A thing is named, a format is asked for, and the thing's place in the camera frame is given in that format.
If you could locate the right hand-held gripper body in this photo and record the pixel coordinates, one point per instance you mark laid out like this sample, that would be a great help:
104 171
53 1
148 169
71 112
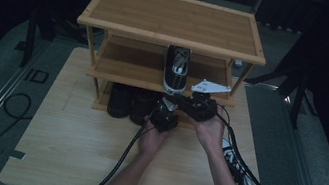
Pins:
200 107

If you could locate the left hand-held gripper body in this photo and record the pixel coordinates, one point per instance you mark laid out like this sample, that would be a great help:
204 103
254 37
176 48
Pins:
164 119

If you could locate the black shoe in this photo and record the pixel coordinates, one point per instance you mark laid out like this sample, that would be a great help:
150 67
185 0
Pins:
142 109
120 102

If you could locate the wooden shoe rack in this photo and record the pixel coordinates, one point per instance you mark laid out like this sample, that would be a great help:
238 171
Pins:
173 18

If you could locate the person's right hand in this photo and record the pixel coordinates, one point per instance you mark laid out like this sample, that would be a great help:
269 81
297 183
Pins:
211 134

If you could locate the small white object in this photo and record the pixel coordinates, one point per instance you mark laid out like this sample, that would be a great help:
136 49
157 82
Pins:
238 63

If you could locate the black metal stand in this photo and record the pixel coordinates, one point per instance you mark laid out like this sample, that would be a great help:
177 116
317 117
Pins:
297 104
27 49

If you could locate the black tape piece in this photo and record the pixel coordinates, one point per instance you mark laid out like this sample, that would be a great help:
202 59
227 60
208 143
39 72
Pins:
15 154

